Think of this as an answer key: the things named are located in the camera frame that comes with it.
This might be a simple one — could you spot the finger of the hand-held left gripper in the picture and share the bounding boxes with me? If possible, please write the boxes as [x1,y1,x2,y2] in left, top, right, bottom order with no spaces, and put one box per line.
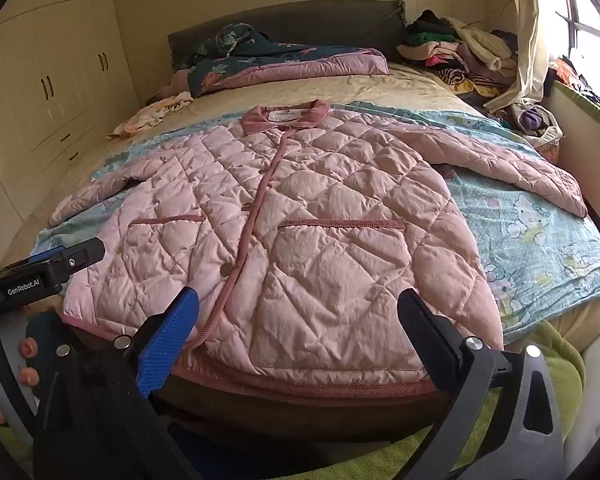
[10,237,107,281]

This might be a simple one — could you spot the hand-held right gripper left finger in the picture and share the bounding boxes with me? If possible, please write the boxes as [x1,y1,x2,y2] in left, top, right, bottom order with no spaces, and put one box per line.
[32,286,203,480]

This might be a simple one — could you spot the pink quilted jacket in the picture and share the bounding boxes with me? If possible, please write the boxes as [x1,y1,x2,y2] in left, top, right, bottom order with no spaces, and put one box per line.
[47,99,588,396]

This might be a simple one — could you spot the cream wardrobe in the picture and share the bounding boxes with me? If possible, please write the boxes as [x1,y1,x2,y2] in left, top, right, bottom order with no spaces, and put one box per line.
[0,0,141,261]

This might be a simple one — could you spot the pink pillow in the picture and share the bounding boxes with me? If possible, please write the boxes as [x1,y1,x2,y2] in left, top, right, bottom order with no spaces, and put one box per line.
[161,69,193,98]

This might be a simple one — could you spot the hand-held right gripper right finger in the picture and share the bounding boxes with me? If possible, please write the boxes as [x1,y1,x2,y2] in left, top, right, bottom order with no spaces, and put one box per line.
[396,287,566,480]

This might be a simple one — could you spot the green window ledge cover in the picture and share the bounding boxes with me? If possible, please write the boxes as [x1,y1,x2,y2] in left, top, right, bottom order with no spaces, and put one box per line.
[550,80,600,136]

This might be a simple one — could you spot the peach patterned cloth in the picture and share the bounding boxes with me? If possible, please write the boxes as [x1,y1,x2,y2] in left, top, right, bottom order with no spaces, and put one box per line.
[107,91,195,141]

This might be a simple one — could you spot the dark floral quilt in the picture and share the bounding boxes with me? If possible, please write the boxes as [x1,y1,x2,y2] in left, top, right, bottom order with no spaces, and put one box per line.
[172,22,388,98]

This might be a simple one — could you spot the person's left hand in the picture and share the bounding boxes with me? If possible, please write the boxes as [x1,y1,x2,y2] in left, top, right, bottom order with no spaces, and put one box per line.
[0,337,43,428]

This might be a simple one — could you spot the bag of clothes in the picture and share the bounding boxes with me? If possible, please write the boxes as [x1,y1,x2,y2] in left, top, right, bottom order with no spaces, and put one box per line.
[500,102,563,161]

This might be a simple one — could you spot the pile of clothes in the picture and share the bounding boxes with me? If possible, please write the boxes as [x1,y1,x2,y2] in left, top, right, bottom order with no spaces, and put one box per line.
[396,9,521,98]

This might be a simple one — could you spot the cream curtain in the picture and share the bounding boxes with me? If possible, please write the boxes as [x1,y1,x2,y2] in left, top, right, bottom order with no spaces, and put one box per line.
[482,0,556,113]

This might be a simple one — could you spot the white cloth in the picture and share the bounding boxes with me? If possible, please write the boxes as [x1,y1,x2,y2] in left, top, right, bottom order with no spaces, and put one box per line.
[562,325,600,480]

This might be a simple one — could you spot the green fleece blanket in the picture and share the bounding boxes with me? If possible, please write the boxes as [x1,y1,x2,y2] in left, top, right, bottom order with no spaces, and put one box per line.
[350,320,586,480]

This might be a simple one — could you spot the blue cartoon printed sheet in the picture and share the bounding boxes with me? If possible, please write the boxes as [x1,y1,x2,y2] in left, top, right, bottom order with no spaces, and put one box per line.
[30,100,600,333]

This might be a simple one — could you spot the grey fabric headboard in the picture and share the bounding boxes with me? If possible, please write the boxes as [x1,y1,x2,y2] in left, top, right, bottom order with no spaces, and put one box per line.
[167,0,408,68]

